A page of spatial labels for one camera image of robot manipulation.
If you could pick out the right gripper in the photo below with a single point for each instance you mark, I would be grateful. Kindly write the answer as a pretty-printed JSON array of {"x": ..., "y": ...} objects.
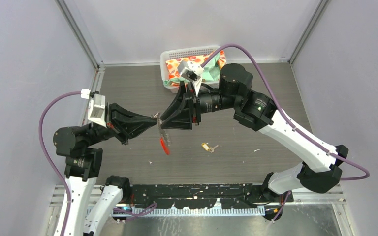
[{"x": 179, "y": 115}]

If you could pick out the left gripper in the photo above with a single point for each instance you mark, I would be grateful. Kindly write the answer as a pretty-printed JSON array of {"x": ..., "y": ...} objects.
[{"x": 130, "y": 123}]

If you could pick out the metal key holder red handle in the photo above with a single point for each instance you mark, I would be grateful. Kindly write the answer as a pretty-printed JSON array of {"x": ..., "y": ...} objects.
[{"x": 164, "y": 136}]

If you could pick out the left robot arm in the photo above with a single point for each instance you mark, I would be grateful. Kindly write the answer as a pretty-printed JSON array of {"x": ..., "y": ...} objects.
[{"x": 83, "y": 164}]

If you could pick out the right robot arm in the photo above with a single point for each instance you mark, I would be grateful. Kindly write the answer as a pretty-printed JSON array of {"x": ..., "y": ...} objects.
[{"x": 319, "y": 170}]

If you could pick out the colourful patterned cloth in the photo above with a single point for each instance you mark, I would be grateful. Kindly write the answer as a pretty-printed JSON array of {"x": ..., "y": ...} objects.
[{"x": 176, "y": 66}]

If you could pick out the white plastic basket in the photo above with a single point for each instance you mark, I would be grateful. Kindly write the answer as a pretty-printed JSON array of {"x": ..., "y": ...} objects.
[{"x": 176, "y": 55}]

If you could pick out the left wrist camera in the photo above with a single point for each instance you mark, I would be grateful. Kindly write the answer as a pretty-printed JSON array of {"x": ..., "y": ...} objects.
[{"x": 96, "y": 110}]

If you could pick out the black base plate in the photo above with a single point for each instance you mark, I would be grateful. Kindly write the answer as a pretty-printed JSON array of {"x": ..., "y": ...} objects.
[{"x": 200, "y": 196}]

